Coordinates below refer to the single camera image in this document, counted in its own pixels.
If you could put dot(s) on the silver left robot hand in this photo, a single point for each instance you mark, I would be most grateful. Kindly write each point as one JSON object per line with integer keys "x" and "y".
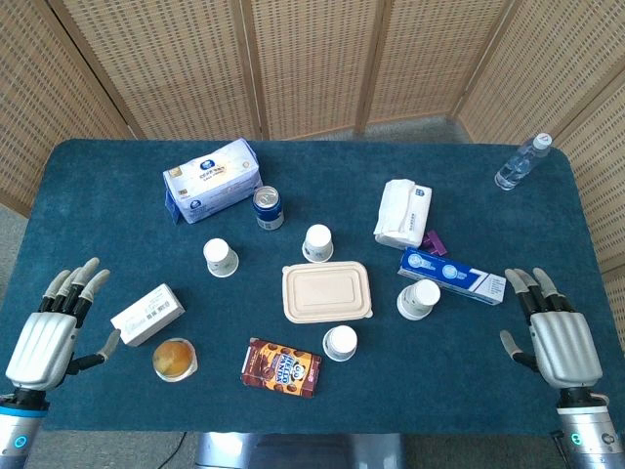
{"x": 41, "y": 349}

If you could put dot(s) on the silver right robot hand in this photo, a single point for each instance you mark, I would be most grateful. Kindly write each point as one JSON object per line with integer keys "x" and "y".
{"x": 566, "y": 347}

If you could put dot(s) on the white floral paper cup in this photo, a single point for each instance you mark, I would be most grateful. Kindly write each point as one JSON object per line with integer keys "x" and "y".
{"x": 340, "y": 343}
{"x": 220, "y": 259}
{"x": 317, "y": 244}

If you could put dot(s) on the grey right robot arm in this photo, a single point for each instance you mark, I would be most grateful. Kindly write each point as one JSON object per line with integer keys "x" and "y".
{"x": 586, "y": 430}

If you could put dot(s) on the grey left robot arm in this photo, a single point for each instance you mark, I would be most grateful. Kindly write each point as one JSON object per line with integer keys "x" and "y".
{"x": 19, "y": 430}

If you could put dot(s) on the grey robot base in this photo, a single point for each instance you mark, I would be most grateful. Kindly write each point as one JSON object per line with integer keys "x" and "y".
{"x": 298, "y": 452}

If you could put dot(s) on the stack of floral paper cups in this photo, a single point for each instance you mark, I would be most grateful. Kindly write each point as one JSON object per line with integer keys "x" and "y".
{"x": 417, "y": 299}

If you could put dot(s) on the white cardboard box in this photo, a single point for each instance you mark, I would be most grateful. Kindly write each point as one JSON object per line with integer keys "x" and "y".
{"x": 146, "y": 315}

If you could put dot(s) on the blue white toothpaste box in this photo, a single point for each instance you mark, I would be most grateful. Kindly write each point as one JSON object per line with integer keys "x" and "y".
{"x": 464, "y": 276}

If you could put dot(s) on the dark teal table cloth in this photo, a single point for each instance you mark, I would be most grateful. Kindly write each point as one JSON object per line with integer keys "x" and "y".
{"x": 439, "y": 381}

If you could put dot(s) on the orange fruit jelly cup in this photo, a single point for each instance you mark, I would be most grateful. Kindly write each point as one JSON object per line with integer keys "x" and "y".
{"x": 173, "y": 359}

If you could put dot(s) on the small purple box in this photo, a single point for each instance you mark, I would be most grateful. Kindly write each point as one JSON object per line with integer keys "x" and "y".
{"x": 437, "y": 244}

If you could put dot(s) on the woven rattan screen panel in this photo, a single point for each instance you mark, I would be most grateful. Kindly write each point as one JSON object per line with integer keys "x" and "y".
{"x": 317, "y": 63}
{"x": 161, "y": 63}
{"x": 603, "y": 185}
{"x": 552, "y": 63}
{"x": 39, "y": 107}
{"x": 434, "y": 54}

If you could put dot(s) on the clear plastic water bottle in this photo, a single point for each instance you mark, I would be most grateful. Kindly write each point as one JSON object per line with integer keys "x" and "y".
{"x": 520, "y": 163}

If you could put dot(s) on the opened white tissue pack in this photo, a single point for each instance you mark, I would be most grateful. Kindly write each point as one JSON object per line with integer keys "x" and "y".
{"x": 403, "y": 215}

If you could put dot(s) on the brown Hello Panda box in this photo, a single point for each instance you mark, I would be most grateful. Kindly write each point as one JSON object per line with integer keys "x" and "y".
{"x": 280, "y": 369}

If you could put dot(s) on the blue white tissue pack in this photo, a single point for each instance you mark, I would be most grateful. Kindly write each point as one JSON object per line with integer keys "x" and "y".
{"x": 215, "y": 181}

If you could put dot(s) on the beige lidded lunch box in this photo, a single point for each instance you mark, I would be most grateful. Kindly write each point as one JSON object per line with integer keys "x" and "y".
{"x": 324, "y": 291}

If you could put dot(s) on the blue drink can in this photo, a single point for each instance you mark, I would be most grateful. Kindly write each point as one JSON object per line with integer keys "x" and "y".
{"x": 267, "y": 207}

